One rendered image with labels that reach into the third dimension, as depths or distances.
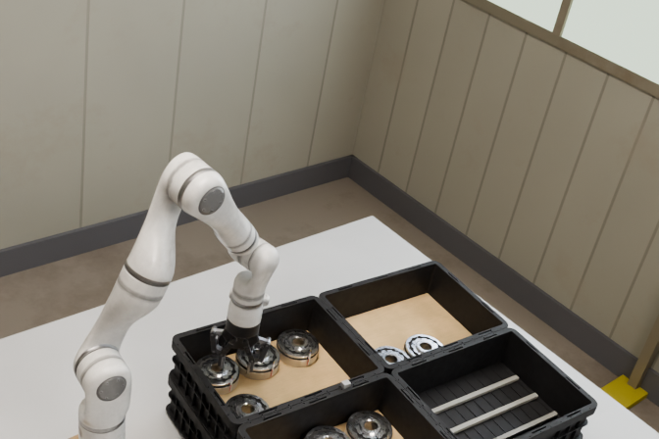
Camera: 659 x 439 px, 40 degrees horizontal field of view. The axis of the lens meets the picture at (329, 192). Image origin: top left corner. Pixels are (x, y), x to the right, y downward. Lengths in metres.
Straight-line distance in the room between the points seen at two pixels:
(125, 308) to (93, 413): 0.23
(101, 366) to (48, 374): 0.56
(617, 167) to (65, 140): 2.10
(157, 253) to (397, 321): 0.91
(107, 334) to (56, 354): 0.59
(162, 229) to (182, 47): 2.04
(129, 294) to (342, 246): 1.27
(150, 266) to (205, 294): 0.91
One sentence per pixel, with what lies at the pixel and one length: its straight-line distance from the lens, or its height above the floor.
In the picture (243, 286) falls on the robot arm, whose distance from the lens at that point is 1.94.
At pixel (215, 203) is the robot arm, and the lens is 1.64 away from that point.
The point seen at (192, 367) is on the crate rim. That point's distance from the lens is 2.03.
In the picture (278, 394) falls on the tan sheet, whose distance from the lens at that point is 2.14.
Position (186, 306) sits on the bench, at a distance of 2.55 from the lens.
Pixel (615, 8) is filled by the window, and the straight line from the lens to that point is 3.52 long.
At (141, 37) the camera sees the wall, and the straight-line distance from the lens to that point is 3.55.
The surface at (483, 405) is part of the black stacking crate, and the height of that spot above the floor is 0.83.
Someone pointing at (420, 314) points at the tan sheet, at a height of 0.83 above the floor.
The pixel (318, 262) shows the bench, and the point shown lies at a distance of 2.79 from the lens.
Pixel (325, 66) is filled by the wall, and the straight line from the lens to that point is 4.21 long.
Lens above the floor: 2.31
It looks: 31 degrees down
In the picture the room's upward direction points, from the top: 11 degrees clockwise
